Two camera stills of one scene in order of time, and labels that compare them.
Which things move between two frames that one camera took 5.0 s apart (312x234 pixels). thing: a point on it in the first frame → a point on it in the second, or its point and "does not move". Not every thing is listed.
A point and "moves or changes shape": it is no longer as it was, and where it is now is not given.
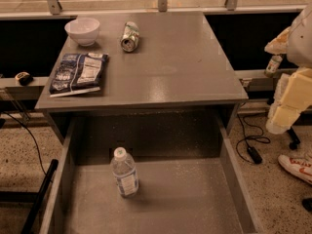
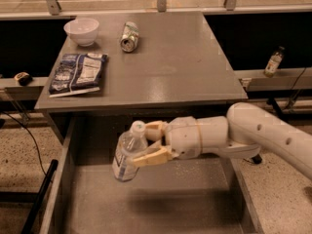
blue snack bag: [79, 73] does not move
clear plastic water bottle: [126, 174] moves or changes shape
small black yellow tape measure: [23, 78] does not move
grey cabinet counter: [177, 65] does not move
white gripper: [301, 44] → [182, 136]
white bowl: [84, 30] does not move
